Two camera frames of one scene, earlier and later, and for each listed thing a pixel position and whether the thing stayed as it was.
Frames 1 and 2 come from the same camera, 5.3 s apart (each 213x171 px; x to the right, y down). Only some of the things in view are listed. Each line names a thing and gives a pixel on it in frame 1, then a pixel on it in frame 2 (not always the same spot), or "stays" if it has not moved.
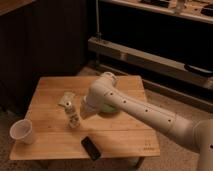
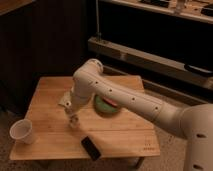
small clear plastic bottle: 74,119 stays
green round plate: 106,109 stays
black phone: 90,148 stays
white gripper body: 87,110 -> 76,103
